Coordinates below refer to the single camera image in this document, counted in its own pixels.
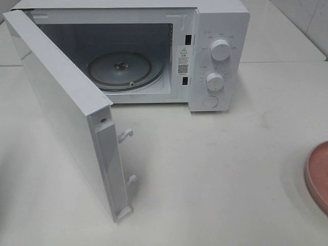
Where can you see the white round door button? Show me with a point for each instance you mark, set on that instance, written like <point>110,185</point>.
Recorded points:
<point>210,102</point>

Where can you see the white round knob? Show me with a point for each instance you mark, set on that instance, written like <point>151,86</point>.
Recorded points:
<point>215,82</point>
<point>220,49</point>

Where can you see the white microwave door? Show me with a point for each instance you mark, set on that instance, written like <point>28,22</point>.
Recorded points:
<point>78,111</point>

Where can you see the pink round plate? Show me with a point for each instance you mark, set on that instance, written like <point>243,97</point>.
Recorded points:
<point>315,173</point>

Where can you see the glass microwave turntable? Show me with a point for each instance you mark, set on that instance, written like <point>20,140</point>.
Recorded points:
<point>119,68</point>

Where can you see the white warning label sticker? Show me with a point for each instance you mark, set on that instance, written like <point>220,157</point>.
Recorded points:
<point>183,60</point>

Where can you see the white microwave oven body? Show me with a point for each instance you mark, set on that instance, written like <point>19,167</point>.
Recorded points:
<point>86,30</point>

